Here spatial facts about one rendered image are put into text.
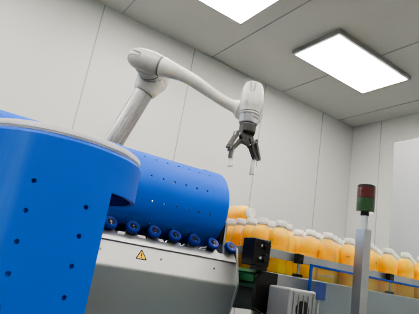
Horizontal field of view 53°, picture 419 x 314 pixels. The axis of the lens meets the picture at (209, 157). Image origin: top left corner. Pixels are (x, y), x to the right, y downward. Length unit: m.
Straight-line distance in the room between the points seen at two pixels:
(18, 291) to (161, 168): 0.85
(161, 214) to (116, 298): 0.29
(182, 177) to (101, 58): 3.29
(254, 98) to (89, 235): 1.36
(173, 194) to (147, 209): 0.10
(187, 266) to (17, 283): 0.86
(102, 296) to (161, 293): 0.18
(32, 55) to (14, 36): 0.22
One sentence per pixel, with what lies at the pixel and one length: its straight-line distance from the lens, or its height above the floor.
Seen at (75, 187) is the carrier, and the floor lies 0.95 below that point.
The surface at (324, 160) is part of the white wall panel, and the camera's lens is 6.32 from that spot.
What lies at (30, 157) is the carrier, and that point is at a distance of 0.64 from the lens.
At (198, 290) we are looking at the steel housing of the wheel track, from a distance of 1.45.
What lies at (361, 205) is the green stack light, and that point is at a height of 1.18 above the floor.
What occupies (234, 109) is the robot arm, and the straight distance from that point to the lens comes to 2.06.
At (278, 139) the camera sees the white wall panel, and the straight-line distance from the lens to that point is 5.71.
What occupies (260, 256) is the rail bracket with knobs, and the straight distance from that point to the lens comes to 1.43.
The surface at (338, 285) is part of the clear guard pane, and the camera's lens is 1.64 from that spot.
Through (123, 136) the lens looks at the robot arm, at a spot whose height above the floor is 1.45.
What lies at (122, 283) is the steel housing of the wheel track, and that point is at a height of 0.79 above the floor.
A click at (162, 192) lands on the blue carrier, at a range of 1.37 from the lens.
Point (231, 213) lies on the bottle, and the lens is 1.79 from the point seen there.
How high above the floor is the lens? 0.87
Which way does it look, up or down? 15 degrees up
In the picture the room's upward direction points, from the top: 10 degrees clockwise
